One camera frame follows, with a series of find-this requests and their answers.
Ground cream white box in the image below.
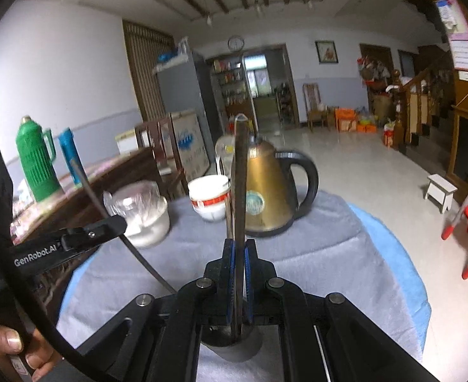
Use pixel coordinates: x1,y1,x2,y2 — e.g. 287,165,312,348
115,129,139,156

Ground white ceramic pot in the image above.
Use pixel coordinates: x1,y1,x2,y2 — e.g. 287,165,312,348
112,197,171,247

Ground person's left hand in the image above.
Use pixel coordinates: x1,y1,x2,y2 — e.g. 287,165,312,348
0,324,65,382

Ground dark carved wooden table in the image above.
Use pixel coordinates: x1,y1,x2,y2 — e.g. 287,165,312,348
11,147,187,327

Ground grey refrigerator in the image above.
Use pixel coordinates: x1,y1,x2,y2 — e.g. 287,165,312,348
156,50,219,168

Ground shelf with bottles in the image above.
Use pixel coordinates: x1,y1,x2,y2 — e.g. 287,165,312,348
210,58,254,120

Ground small white stool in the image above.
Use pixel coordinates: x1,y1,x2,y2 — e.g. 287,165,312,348
424,174,458,214

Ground wooden staircase railing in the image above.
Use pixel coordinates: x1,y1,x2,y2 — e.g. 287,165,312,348
391,48,457,148

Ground grey metal chopstick holder cup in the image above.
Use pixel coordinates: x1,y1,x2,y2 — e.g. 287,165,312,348
200,318,263,363

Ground brown striped curtain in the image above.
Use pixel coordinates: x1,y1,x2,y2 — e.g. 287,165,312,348
122,20,175,122

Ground pink wall calendar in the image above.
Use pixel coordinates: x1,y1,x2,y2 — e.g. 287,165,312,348
435,0,468,73

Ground clear plastic bag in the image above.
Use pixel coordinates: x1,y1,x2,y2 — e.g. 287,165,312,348
103,181,167,227

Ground white bowl with red mark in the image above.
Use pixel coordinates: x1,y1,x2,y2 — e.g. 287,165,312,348
194,206,227,223

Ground framed wall picture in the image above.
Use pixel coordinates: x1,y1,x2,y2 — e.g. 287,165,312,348
314,40,339,64

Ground grey tablecloth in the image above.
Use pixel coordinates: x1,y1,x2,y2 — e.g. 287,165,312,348
56,191,423,382

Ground blue thermos flask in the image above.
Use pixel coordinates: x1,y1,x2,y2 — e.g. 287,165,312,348
58,128,84,186

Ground black cable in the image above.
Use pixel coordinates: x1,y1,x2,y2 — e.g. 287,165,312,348
70,158,178,294
0,207,117,382

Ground pink patterned table cover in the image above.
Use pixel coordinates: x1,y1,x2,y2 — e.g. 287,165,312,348
13,158,139,223

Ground green thermos flask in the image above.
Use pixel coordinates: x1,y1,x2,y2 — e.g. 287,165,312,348
16,115,61,203

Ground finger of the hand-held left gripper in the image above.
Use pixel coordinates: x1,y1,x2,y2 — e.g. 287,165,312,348
61,215,128,252

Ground golden electric kettle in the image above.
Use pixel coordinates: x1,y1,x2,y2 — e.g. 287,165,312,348
230,135,320,238

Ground brown wooden chair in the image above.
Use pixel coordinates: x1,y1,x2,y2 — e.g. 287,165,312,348
134,117,189,200

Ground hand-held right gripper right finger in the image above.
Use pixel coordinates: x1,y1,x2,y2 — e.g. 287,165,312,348
244,239,437,382

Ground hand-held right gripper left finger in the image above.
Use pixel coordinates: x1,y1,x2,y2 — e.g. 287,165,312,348
76,239,238,382

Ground brown wooden cabinet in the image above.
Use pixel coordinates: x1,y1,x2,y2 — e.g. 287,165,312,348
447,103,468,195

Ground plain white bowl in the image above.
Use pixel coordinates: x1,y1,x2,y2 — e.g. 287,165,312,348
188,175,231,204

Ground red banded white bowl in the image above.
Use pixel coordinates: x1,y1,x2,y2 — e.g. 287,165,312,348
190,200,229,210

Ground white electric fan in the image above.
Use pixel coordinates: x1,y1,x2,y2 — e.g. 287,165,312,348
215,134,236,176

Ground tall wooden chair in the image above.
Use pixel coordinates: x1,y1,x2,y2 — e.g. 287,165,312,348
302,83,331,132

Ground orange box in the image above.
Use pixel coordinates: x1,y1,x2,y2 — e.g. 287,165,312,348
335,107,358,132

